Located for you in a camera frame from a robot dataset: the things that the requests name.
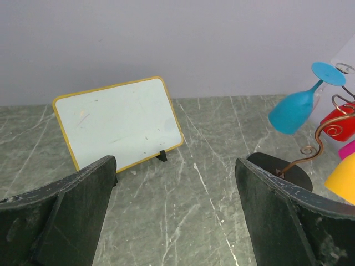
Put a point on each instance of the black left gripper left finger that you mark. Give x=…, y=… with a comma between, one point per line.
x=59, y=223

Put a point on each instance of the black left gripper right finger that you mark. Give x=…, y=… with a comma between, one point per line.
x=289, y=225

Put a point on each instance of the orange plastic wine glass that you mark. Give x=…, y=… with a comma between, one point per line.
x=342, y=180

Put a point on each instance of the magenta plastic wine glass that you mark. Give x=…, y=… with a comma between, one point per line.
x=347, y=150

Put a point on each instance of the blue plastic wine glass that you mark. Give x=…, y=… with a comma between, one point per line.
x=295, y=109

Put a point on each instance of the red plastic wine glass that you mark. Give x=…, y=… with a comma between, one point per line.
x=341, y=130

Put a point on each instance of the clear wine glass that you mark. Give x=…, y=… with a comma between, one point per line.
x=329, y=88

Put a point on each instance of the small framed whiteboard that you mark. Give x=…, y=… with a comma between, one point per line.
x=133, y=121

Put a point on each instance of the copper wire wine glass rack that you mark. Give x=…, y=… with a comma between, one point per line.
x=290, y=171

